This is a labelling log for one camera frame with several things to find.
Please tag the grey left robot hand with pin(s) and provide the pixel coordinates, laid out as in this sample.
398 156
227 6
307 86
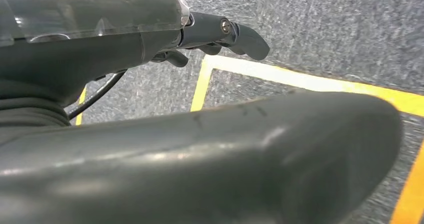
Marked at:
198 169

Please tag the yellow floor tape square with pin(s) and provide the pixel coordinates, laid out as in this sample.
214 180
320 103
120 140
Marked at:
298 79
80 106

